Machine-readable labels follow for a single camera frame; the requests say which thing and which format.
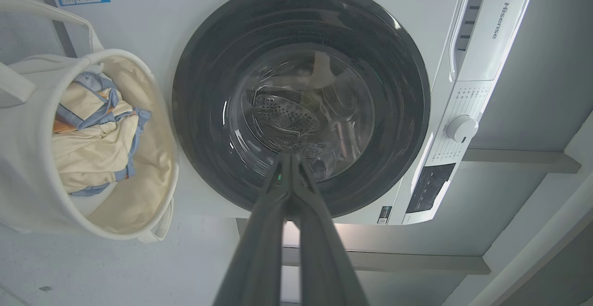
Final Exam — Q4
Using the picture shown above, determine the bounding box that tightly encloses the white detergent drawer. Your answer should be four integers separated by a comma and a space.
448, 0, 539, 82

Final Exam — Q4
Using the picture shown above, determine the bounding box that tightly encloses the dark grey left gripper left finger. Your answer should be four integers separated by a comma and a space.
213, 153, 293, 306

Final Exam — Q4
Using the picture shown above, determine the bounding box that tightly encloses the blue and orange garment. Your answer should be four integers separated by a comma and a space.
53, 71, 152, 197

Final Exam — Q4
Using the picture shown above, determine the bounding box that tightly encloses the black washing machine display panel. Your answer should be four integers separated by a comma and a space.
406, 162, 457, 214

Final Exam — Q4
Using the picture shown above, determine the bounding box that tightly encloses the stainless steel washing machine drum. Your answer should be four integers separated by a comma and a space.
232, 49, 376, 181

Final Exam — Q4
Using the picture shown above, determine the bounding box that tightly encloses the round black glass washer door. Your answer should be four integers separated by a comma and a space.
171, 0, 431, 219

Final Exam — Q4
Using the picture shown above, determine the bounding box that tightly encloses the white front-load washing machine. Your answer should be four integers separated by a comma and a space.
44, 0, 541, 226

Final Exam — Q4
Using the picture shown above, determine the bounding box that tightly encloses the white round control knob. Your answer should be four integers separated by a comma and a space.
446, 115, 479, 144

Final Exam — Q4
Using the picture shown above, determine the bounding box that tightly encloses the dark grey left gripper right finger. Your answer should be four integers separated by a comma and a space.
292, 153, 369, 306

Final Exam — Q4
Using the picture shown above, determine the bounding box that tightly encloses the grey wall trim strip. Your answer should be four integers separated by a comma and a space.
462, 148, 582, 174
282, 245, 492, 275

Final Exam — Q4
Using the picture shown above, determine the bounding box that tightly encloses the cream canvas laundry basket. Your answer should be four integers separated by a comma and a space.
0, 0, 180, 243

